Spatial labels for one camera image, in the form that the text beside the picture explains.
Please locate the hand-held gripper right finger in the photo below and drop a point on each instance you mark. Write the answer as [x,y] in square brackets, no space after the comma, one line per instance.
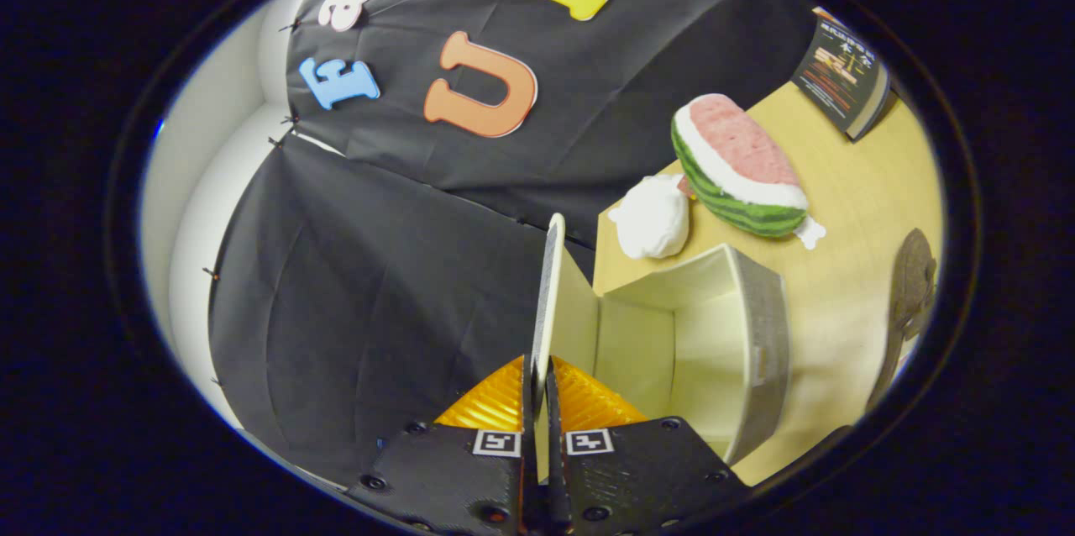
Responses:
[558,469]

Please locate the black cover book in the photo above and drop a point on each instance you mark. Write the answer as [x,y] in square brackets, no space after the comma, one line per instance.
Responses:
[840,74]

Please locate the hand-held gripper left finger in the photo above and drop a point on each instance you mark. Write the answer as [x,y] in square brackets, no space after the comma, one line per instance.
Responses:
[528,452]

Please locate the white plush toy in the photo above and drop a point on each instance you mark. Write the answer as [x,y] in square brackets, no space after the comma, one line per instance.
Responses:
[651,221]

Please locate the brown fuzzy shoe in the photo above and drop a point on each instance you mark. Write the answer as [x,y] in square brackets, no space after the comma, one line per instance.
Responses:
[911,284]

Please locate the grey fabric storage box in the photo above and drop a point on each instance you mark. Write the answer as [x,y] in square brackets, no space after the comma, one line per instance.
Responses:
[647,334]

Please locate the watermelon slice plush toy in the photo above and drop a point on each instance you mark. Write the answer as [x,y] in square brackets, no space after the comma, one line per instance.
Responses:
[739,166]

